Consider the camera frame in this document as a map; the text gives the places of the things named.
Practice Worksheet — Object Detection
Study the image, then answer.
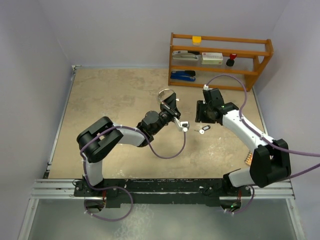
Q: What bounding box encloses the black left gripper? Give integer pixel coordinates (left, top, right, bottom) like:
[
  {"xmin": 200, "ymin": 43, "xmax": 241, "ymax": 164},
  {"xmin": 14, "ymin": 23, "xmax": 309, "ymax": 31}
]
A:
[{"xmin": 151, "ymin": 93, "xmax": 180, "ymax": 135}]

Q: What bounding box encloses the silver keyring with clips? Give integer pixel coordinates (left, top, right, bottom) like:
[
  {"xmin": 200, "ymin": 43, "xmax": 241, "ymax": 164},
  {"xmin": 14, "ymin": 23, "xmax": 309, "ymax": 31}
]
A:
[{"xmin": 157, "ymin": 88, "xmax": 180, "ymax": 104}]

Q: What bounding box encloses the key with black fob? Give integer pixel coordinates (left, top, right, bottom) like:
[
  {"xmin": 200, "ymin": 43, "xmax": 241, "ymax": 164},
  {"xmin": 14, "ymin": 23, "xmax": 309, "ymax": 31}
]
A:
[{"xmin": 194, "ymin": 125, "xmax": 211, "ymax": 135}]

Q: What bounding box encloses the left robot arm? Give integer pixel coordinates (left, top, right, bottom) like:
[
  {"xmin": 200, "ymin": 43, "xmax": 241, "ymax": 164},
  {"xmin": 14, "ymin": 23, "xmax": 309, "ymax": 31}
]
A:
[{"xmin": 76, "ymin": 89, "xmax": 189, "ymax": 196}]

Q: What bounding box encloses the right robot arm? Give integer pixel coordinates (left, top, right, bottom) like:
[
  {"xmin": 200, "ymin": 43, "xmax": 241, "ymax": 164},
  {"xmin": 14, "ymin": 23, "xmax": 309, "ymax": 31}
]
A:
[{"xmin": 195, "ymin": 88, "xmax": 292, "ymax": 196}]

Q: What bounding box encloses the blue stapler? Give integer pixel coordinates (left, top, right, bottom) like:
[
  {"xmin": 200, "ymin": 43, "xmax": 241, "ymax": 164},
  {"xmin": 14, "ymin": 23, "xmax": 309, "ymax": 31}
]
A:
[{"xmin": 170, "ymin": 70, "xmax": 196, "ymax": 82}]

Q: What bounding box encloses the grey stapler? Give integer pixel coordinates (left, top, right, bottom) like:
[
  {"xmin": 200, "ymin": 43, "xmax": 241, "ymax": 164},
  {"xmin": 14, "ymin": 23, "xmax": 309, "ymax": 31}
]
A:
[{"xmin": 171, "ymin": 50, "xmax": 200, "ymax": 62}]

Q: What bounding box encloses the wooden shelf rack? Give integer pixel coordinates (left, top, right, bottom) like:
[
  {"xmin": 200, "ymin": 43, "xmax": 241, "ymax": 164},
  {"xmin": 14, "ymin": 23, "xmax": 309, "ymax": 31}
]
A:
[{"xmin": 168, "ymin": 33, "xmax": 274, "ymax": 91}]

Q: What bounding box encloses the white green staples box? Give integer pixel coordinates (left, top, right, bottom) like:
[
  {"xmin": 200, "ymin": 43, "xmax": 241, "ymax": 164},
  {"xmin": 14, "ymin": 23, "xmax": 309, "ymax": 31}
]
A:
[{"xmin": 201, "ymin": 52, "xmax": 223, "ymax": 65}]

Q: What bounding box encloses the yellow small box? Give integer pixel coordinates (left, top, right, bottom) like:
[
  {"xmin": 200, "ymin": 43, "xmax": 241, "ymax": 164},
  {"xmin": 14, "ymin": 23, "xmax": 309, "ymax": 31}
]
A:
[{"xmin": 191, "ymin": 36, "xmax": 202, "ymax": 46}]

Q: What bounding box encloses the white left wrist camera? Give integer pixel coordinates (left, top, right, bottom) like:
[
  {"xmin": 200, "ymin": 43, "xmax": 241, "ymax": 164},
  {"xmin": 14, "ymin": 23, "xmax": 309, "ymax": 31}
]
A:
[{"xmin": 173, "ymin": 117, "xmax": 190, "ymax": 133}]

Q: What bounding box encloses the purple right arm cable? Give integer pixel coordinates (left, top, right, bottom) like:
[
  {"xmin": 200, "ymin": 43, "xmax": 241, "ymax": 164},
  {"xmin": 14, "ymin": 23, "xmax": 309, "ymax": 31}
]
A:
[{"xmin": 204, "ymin": 74, "xmax": 320, "ymax": 216}]

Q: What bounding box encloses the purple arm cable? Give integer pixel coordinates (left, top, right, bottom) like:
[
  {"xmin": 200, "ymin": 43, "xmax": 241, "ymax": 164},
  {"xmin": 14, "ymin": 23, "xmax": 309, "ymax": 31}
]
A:
[
  {"xmin": 204, "ymin": 74, "xmax": 320, "ymax": 216},
  {"xmin": 79, "ymin": 124, "xmax": 187, "ymax": 221}
]

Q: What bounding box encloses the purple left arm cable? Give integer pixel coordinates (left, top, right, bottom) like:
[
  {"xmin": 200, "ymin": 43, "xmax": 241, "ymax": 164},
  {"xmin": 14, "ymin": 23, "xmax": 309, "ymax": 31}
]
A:
[{"xmin": 79, "ymin": 124, "xmax": 187, "ymax": 221}]

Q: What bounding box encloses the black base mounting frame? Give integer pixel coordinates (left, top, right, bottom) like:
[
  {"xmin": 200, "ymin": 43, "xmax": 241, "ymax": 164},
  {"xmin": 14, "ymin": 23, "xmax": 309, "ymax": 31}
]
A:
[{"xmin": 74, "ymin": 178, "xmax": 251, "ymax": 208}]

